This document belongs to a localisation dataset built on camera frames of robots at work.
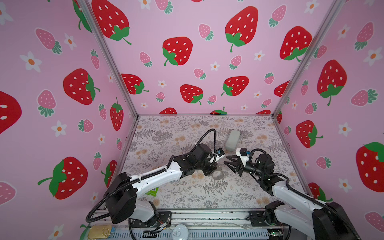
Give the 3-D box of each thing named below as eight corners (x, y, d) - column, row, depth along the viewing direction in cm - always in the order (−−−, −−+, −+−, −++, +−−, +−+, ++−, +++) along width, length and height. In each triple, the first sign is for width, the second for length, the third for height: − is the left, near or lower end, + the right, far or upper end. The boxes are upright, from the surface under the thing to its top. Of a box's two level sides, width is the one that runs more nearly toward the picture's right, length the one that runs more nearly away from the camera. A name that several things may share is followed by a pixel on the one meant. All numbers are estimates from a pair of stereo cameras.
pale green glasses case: (223, 149, 103) (224, 146, 100) (229, 131, 113) (230, 128, 110) (235, 152, 101) (236, 149, 98) (239, 134, 111) (241, 131, 108)
